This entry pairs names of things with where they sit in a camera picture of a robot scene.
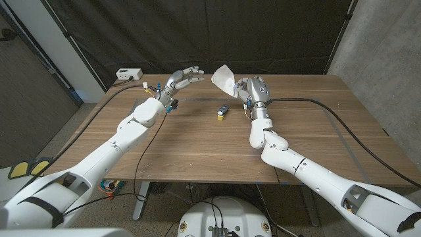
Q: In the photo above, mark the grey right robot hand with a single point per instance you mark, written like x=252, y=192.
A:
x=256, y=92

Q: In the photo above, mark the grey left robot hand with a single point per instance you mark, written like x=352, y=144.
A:
x=176, y=82

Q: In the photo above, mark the white plastic bag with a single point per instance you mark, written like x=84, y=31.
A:
x=225, y=79

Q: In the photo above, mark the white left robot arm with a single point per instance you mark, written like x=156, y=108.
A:
x=128, y=135

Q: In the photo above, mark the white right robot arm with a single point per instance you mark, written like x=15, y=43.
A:
x=315, y=177

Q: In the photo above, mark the blue toy car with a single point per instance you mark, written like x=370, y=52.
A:
x=223, y=109

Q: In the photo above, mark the yellow block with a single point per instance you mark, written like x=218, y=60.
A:
x=220, y=117

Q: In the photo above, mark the white power strip box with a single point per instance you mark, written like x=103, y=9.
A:
x=129, y=73

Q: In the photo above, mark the black backdrop curtain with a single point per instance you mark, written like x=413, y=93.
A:
x=204, y=33

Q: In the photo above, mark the backdrop stand pole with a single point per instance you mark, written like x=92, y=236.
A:
x=340, y=36
x=77, y=49

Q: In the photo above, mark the grey table leg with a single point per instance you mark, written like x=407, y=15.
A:
x=140, y=200
x=310, y=205

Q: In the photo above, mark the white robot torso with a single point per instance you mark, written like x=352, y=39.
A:
x=227, y=214

